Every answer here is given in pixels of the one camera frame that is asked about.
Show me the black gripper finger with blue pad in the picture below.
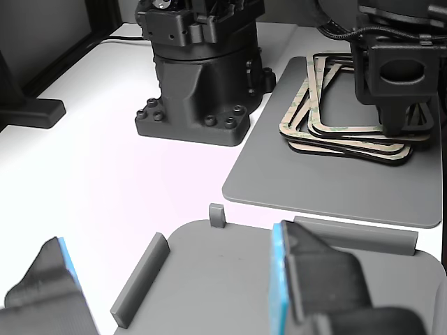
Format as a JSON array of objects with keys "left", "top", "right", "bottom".
[
  {"left": 268, "top": 219, "right": 373, "bottom": 335},
  {"left": 409, "top": 100, "right": 434, "bottom": 131},
  {"left": 0, "top": 236, "right": 101, "bottom": 335},
  {"left": 379, "top": 102, "right": 411, "bottom": 137}
]

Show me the flat gray tray plate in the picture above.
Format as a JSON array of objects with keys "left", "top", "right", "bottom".
[{"left": 221, "top": 55, "right": 441, "bottom": 230}]

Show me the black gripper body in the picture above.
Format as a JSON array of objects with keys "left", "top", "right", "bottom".
[{"left": 351, "top": 31, "right": 441, "bottom": 110}]

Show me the black braided cable bundle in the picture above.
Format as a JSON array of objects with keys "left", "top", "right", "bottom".
[{"left": 314, "top": 13, "right": 436, "bottom": 46}]

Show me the black six-joint robot arm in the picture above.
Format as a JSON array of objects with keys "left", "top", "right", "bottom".
[{"left": 134, "top": 0, "right": 447, "bottom": 148}]

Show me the thin black cable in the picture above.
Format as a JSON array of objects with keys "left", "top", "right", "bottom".
[{"left": 101, "top": 36, "right": 154, "bottom": 45}]

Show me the tan rectangular adhesive frame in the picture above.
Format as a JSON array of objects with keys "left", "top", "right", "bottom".
[
  {"left": 307, "top": 57, "right": 434, "bottom": 144},
  {"left": 279, "top": 62, "right": 432, "bottom": 155},
  {"left": 288, "top": 78, "right": 415, "bottom": 167},
  {"left": 305, "top": 51, "right": 434, "bottom": 139}
]

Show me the black stand foot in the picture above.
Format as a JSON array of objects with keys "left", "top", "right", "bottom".
[{"left": 0, "top": 52, "right": 67, "bottom": 129}]

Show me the black enclosure frame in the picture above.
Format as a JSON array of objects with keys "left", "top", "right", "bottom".
[{"left": 20, "top": 0, "right": 123, "bottom": 99}]

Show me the gray holder with rails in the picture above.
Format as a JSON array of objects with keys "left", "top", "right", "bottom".
[{"left": 110, "top": 202, "right": 447, "bottom": 335}]

